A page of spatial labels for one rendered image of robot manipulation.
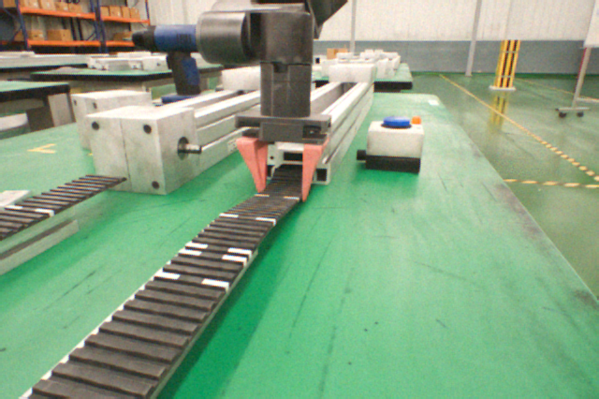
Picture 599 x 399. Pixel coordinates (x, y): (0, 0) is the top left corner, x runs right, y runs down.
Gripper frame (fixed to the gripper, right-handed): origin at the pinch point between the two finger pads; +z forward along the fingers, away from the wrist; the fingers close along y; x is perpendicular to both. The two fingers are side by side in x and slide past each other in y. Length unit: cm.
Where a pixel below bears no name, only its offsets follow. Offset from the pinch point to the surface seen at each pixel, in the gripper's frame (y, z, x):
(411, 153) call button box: -15.9, -3.3, -13.2
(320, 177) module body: -3.6, 0.0, -7.8
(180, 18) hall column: 515, -140, -1019
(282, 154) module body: 1.7, -3.2, -6.4
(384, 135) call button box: -11.8, -5.6, -13.4
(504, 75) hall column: -320, -23, -979
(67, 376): 3.1, -0.3, 31.5
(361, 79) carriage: -7, -13, -62
